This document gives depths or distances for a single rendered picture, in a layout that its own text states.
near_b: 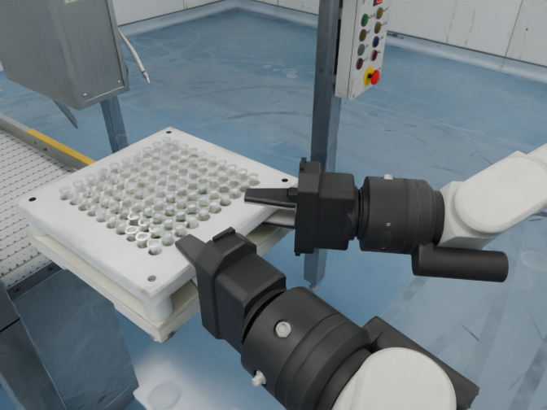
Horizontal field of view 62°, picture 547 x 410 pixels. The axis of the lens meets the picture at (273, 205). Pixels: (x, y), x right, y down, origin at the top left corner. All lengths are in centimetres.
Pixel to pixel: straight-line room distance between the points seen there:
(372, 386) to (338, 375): 4
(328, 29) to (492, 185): 81
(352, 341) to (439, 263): 19
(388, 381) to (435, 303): 152
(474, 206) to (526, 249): 172
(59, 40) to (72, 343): 73
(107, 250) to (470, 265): 38
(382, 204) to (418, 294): 137
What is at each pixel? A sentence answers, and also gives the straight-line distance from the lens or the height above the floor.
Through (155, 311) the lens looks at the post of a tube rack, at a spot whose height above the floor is 98.
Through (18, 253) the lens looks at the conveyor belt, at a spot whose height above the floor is 80.
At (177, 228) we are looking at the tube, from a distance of 50.
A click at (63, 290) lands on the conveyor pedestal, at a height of 57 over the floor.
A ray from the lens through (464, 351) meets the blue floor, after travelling 175.
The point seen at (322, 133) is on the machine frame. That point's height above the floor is 68.
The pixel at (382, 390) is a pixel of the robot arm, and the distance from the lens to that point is 33.
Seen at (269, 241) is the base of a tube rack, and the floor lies 95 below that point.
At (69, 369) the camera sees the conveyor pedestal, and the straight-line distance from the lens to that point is 128.
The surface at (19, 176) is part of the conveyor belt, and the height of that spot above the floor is 80.
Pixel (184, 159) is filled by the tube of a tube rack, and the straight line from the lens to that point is 61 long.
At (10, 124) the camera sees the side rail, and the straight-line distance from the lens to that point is 125.
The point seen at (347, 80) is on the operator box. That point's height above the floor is 86.
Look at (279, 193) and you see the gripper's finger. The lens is 53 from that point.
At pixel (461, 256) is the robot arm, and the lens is 54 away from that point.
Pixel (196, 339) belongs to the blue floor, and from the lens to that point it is 167.
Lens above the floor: 132
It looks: 37 degrees down
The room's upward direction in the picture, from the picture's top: straight up
